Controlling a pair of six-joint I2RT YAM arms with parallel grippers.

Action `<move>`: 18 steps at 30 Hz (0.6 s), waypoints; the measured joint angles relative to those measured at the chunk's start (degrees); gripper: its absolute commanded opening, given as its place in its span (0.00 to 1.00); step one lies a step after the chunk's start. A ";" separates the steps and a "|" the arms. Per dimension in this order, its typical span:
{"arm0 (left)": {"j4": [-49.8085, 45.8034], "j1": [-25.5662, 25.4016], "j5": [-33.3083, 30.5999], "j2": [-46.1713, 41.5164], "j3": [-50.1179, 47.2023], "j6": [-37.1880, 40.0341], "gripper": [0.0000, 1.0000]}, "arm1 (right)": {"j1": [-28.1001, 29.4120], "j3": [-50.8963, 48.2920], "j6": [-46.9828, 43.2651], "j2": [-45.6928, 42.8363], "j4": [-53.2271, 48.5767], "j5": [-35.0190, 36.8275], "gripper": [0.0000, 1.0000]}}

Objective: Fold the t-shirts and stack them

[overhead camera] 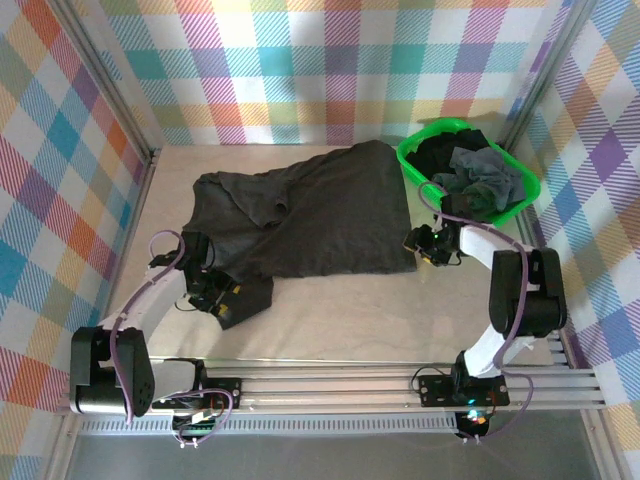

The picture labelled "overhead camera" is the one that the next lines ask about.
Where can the dark green t-shirt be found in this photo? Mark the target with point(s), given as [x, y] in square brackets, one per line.
[475, 200]

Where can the black t-shirt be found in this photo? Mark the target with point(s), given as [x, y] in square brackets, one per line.
[435, 150]

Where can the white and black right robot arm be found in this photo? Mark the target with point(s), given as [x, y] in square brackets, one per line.
[480, 245]

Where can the dark grey t-shirt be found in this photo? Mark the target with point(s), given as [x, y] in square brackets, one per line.
[325, 225]

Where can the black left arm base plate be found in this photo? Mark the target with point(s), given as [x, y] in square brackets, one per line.
[225, 392]

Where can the aluminium frame post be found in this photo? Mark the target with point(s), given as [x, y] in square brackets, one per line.
[107, 82]
[545, 75]

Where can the blue-grey t-shirt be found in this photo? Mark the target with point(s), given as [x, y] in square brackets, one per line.
[487, 167]

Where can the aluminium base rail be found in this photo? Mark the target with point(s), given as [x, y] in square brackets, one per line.
[325, 387]

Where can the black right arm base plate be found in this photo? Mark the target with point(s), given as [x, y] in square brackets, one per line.
[437, 390]

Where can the green plastic basket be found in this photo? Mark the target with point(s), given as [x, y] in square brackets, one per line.
[412, 165]

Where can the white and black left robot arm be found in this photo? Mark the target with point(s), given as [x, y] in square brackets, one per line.
[160, 295]

